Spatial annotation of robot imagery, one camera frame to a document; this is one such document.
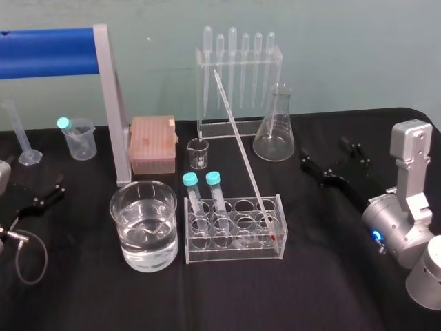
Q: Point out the black table cloth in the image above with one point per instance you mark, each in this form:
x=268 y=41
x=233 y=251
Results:
x=220 y=296

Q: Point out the translucent pipette tip box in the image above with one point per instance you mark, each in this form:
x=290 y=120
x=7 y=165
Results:
x=151 y=145

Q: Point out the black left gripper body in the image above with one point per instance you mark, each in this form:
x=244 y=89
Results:
x=15 y=203

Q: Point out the small glass beaker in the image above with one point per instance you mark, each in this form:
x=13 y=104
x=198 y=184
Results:
x=198 y=157

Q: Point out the blue plastic tube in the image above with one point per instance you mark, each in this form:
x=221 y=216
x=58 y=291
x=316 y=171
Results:
x=48 y=51

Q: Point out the glass conical flask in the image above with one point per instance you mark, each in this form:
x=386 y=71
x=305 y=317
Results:
x=274 y=141

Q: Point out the clear plastic measuring beaker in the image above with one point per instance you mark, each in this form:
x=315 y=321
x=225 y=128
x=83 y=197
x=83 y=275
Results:
x=82 y=145

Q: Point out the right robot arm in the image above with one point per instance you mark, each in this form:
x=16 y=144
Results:
x=410 y=220

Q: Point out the clear acrylic pipette rack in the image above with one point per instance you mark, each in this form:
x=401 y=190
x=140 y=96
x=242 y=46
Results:
x=237 y=129

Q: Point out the teal capped centrifuge tube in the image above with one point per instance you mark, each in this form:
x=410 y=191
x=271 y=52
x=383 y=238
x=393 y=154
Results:
x=216 y=193
x=193 y=196
x=63 y=122

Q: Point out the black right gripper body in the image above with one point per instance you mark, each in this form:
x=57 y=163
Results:
x=361 y=179

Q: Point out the clear plastic graduated cylinder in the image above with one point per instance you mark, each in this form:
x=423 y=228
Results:
x=20 y=138

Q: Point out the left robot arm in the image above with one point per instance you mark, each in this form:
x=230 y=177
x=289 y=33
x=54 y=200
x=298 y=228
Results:
x=3 y=177

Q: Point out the large glass beaker with water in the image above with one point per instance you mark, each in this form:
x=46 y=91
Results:
x=146 y=238

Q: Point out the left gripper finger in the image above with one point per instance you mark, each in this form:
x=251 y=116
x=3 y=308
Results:
x=43 y=201

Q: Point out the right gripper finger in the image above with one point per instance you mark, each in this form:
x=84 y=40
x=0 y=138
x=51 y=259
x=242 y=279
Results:
x=356 y=151
x=322 y=172

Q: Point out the clear plastic transfer pipette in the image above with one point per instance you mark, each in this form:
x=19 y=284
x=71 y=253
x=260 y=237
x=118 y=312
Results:
x=232 y=41
x=220 y=48
x=207 y=38

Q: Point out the glass thermometer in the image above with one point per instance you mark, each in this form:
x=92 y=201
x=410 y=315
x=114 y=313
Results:
x=241 y=145

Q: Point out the clear acrylic test tube rack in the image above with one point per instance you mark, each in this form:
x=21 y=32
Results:
x=237 y=250

